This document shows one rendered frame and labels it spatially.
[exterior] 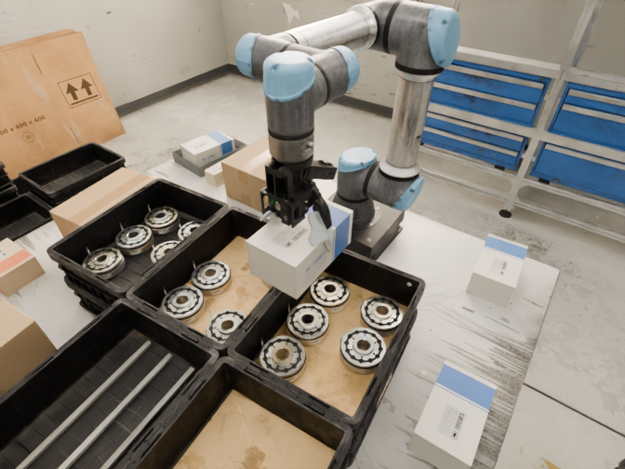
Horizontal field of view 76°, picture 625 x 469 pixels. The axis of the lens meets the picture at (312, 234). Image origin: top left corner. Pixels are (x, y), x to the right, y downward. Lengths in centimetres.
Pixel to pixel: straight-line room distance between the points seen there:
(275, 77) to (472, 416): 78
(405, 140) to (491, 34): 242
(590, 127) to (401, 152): 163
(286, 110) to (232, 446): 63
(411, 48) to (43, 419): 110
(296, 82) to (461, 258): 99
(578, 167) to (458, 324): 165
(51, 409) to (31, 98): 290
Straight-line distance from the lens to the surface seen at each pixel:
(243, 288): 110
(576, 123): 261
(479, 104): 267
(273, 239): 77
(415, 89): 104
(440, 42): 98
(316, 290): 104
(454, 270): 138
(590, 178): 273
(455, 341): 120
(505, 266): 132
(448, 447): 96
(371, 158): 121
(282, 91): 60
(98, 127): 385
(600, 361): 233
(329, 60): 68
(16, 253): 156
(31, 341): 115
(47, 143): 371
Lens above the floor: 165
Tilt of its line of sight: 41 degrees down
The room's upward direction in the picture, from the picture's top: straight up
